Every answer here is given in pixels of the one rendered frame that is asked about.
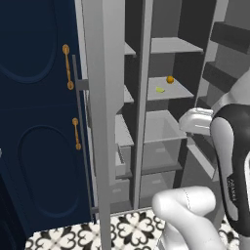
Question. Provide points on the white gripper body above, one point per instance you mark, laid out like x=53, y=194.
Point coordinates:
x=195, y=122

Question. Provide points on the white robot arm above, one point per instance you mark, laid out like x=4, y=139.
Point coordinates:
x=192, y=215

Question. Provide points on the grey fridge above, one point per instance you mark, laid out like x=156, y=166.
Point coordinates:
x=164, y=127

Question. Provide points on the clear fridge drawer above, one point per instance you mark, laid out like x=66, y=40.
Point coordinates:
x=119, y=192
x=121, y=161
x=156, y=185
x=161, y=153

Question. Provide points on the yellow lemon wedge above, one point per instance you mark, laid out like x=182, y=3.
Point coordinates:
x=159, y=90

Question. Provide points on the grey fridge door with shelves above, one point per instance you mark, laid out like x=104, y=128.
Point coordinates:
x=228, y=55

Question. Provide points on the orange fruit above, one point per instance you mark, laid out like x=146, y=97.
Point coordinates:
x=170, y=79

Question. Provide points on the navy cupboard door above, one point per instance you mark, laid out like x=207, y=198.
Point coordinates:
x=29, y=49
x=45, y=169

